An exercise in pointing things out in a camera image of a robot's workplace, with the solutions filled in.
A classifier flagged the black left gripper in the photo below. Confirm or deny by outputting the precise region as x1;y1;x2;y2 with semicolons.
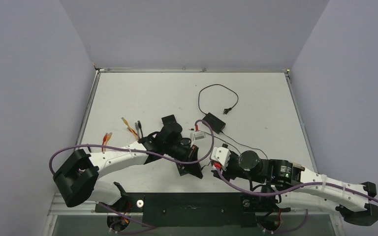
164;143;203;179

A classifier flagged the large black network switch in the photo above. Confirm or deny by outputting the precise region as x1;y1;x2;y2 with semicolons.
176;163;203;179

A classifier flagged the thin black plug cable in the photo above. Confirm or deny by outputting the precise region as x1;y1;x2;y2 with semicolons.
189;128;269;172

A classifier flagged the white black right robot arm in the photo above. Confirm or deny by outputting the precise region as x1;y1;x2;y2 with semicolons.
210;145;378;226

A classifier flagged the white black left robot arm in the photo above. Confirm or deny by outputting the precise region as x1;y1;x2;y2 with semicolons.
53;122;203;211

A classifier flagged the black power adapter brick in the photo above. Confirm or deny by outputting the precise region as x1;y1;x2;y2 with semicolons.
202;113;226;134

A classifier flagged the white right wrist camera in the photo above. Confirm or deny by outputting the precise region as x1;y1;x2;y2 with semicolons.
210;147;231;171

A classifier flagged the small black labelled switch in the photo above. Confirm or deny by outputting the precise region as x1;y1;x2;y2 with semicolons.
161;115;177;130

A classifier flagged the black mounting base plate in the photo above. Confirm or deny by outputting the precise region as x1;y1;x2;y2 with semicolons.
95;192;291;228

